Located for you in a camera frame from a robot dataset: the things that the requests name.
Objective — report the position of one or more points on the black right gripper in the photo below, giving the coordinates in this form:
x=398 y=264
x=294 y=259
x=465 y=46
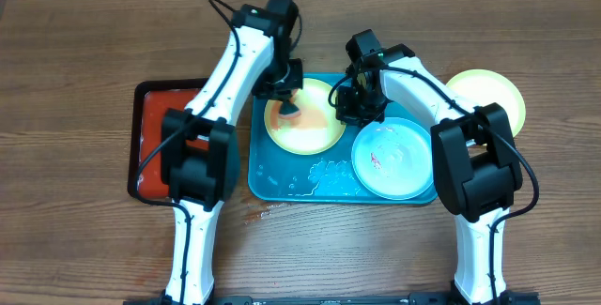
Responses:
x=349 y=114

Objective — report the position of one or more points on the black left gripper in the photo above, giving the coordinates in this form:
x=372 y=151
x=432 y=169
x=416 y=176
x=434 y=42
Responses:
x=296 y=81

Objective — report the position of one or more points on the green plate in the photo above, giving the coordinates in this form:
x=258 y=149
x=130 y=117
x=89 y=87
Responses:
x=315 y=130
x=484 y=86

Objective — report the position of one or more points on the light blue plate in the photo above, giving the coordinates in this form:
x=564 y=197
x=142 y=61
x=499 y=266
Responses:
x=393 y=158

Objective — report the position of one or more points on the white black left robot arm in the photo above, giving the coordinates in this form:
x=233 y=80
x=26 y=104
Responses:
x=199 y=148

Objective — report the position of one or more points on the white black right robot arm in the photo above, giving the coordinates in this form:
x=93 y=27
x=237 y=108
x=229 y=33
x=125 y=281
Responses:
x=476 y=166

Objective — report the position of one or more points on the black tray with red liquid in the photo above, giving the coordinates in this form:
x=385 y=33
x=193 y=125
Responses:
x=151 y=101

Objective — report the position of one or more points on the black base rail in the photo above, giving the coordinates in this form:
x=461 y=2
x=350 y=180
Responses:
x=416 y=298

